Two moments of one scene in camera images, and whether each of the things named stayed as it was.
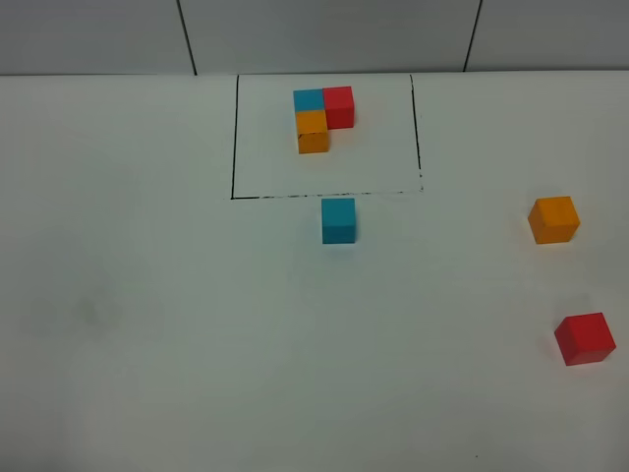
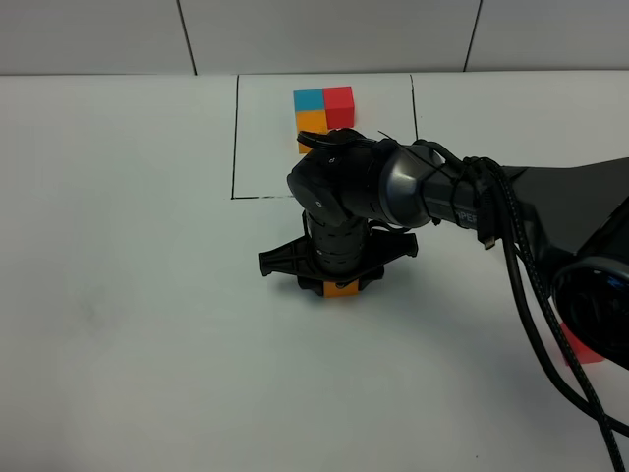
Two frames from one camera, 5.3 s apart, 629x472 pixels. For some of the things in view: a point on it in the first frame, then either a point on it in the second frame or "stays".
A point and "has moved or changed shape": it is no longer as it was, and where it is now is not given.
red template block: [339, 107] stays
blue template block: [312, 99] stays
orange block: [553, 219] has moved or changed shape
